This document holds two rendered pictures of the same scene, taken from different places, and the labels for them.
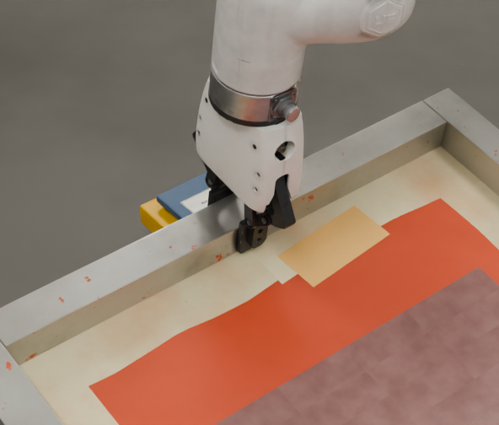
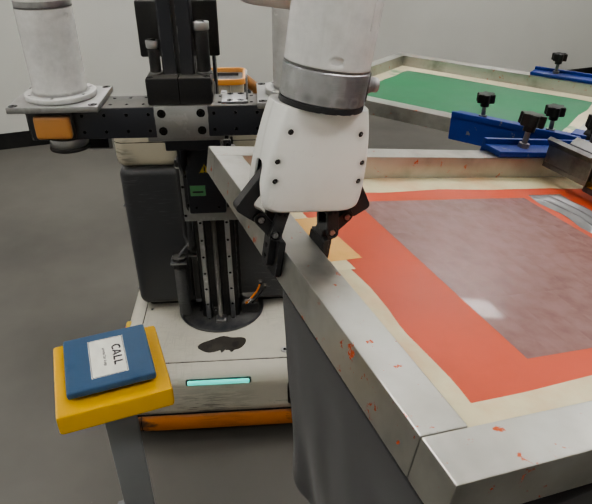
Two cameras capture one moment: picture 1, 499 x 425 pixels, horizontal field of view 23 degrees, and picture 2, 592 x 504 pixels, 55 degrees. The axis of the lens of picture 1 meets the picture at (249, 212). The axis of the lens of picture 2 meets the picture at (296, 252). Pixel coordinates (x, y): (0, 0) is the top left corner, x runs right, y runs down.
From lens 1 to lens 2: 0.98 m
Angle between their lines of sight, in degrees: 59
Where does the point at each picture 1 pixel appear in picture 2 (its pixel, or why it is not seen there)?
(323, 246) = not seen: hidden behind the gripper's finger
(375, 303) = (382, 241)
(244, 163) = (348, 161)
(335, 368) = (443, 271)
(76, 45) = not seen: outside the picture
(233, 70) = (363, 49)
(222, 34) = (353, 12)
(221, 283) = not seen: hidden behind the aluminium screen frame
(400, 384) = (455, 253)
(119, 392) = (476, 384)
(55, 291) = (384, 367)
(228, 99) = (354, 89)
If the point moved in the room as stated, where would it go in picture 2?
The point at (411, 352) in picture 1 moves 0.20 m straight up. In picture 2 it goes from (427, 242) to (450, 75)
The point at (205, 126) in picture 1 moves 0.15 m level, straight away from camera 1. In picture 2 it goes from (289, 164) to (131, 149)
